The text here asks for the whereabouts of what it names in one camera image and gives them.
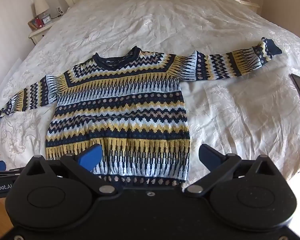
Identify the bed with cream bedspread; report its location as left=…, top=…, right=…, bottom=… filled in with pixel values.
left=0, top=0, right=300, bottom=182

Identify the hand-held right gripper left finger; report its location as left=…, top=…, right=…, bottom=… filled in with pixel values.
left=17, top=144, right=119, bottom=197

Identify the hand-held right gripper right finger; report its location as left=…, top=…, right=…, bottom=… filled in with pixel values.
left=184, top=144, right=282, bottom=197

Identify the navy yellow patterned knit sweater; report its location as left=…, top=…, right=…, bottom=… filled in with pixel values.
left=0, top=37, right=282, bottom=188

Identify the white shade table lamp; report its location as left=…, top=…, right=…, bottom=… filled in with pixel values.
left=34, top=0, right=50, bottom=18

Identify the cream nightstand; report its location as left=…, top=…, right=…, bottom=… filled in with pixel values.
left=29, top=17, right=65, bottom=46
left=236, top=0, right=260, bottom=12

